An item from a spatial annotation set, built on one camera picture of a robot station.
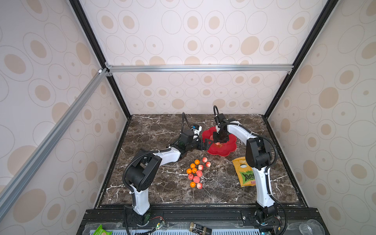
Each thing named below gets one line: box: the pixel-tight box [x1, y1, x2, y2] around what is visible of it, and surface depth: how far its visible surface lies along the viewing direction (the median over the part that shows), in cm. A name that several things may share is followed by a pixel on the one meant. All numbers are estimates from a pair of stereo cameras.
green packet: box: [93, 224, 113, 235], surface depth 70 cm
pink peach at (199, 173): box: [196, 169, 203, 178], surface depth 89 cm
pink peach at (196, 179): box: [192, 175, 201, 184], surface depth 86 cm
